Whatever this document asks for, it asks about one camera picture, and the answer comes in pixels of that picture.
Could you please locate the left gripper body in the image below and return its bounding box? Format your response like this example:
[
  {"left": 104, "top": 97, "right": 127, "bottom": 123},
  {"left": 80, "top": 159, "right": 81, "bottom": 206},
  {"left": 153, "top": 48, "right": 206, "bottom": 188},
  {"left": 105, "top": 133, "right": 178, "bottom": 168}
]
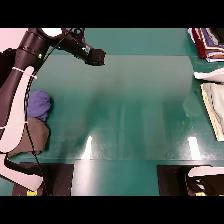
[{"left": 83, "top": 46, "right": 107, "bottom": 67}]

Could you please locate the white T-shirt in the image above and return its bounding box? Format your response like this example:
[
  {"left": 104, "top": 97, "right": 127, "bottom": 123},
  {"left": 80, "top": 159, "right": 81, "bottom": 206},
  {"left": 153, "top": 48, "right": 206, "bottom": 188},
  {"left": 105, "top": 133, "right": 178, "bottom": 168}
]
[{"left": 193, "top": 67, "right": 224, "bottom": 83}]

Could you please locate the purple garment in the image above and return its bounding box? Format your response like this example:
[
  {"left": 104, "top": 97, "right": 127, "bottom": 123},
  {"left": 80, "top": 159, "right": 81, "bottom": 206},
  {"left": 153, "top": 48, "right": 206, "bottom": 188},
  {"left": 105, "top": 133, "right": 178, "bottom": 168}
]
[{"left": 27, "top": 89, "right": 52, "bottom": 123}]

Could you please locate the brown garment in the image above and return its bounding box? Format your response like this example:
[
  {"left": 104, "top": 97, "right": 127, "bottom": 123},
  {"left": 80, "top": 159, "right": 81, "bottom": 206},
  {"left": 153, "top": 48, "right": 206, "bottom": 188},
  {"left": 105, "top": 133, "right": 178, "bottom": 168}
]
[{"left": 7, "top": 117, "right": 51, "bottom": 158}]

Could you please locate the blue garment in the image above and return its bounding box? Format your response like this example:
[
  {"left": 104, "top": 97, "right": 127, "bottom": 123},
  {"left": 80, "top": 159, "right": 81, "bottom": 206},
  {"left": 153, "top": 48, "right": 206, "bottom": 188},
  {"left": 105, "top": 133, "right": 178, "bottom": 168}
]
[{"left": 201, "top": 28, "right": 224, "bottom": 48}]

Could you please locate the cream garment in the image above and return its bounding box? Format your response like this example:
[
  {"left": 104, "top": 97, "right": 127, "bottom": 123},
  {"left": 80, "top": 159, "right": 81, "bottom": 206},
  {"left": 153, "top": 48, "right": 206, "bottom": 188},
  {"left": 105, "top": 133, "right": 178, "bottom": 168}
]
[{"left": 200, "top": 82, "right": 224, "bottom": 143}]

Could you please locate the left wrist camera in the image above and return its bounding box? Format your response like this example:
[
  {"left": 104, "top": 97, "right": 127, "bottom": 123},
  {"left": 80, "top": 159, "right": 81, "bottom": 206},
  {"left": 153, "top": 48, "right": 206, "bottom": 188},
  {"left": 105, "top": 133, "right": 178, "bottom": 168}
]
[{"left": 70, "top": 28, "right": 87, "bottom": 43}]

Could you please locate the black cable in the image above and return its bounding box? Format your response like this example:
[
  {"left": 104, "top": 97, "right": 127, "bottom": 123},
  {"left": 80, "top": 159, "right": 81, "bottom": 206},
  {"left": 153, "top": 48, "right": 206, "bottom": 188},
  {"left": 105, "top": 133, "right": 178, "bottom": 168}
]
[{"left": 22, "top": 28, "right": 75, "bottom": 197}]

